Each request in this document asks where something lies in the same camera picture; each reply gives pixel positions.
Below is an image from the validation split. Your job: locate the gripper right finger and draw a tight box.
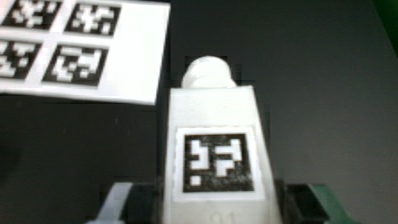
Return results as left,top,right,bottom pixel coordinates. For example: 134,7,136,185
294,184,362,224

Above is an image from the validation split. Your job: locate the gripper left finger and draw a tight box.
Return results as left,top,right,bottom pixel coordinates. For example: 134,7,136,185
87,182,133,224

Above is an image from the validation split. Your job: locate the white chair leg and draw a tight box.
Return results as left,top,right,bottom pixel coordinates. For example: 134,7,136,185
161,56,282,224

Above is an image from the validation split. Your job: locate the white marker sheet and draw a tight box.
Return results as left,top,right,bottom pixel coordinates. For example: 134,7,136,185
0,0,170,105

